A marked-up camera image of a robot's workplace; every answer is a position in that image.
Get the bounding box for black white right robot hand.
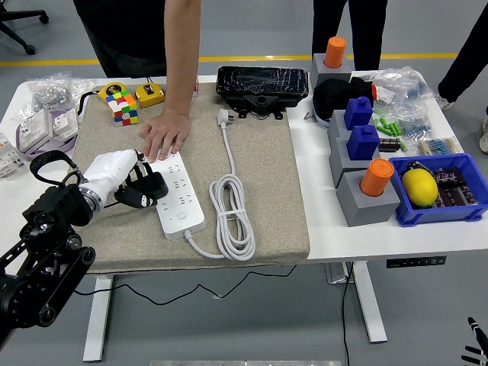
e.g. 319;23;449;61
460;316;488;366

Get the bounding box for blue block with knob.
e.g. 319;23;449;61
345;124;381;161
342;95;374;132

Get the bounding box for clear bag of metal nuts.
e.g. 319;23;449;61
25;71;75;113

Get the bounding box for white power strip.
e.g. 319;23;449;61
143;150;206;240

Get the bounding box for white socket box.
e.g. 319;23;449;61
51;108;80;140
18;109;54;151

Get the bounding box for thin black plug cord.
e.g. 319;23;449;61
74;201;297;306

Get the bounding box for black wrapped device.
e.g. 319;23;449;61
215;65;310;120

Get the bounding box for grey under-table box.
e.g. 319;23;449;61
324;262;357;285

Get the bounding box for person's left hand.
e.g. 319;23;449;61
139;108;191;163

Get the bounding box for yellow lemon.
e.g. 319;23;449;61
401;168;439;209

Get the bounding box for large clear resistor bag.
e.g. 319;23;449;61
364;66;436;104

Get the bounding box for light blue dish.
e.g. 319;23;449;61
311;97;332;129

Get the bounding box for white power cord with plug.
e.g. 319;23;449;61
185;108;257;262

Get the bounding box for dark brown capacitor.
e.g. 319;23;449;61
436;186;464;209
433;166;467;188
458;183;480;207
377;137;402;153

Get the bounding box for grey block holder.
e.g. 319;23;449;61
326;109;377;143
335;169;402;228
309;53;352;87
328;133;382;188

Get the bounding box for black table control panel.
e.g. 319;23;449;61
385;255;448;269

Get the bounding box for clear bag of taped resistors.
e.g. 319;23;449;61
416;136;465;158

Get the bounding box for empty clear plastic bag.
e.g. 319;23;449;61
70;77;96;101

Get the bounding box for small clear resistor bag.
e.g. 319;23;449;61
394;101;435;139

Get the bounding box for purple tray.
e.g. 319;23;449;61
14;108;80;160

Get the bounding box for black key fob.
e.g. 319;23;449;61
404;159;435;177

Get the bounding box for black plug adapter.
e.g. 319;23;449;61
129;169;170;201

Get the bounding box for black office chair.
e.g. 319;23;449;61
0;0;50;56

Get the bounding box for round yellow tape measure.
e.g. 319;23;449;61
92;81;129;104

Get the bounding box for square yellow tape measure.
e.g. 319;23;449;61
129;74;166;109

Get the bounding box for black table power cable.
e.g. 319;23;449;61
340;262;355;366

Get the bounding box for grey-brown mat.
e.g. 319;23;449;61
70;81;311;275

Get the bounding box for green wall plug cluster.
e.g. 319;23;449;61
372;116;403;137

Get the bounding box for black cloth bundle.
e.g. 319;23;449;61
312;75;377;124

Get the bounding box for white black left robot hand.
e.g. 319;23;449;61
81;148;170;209

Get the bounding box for blue plastic bin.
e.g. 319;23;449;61
387;152;488;228

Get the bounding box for orange cylinder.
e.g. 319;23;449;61
323;36;348;70
359;158;395;197

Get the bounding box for white circuit breaker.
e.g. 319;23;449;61
0;132;26;178

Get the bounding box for person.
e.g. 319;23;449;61
434;0;488;155
72;0;202;163
311;0;389;72

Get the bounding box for white table leg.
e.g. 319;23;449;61
82;274;114;363
350;261;389;343

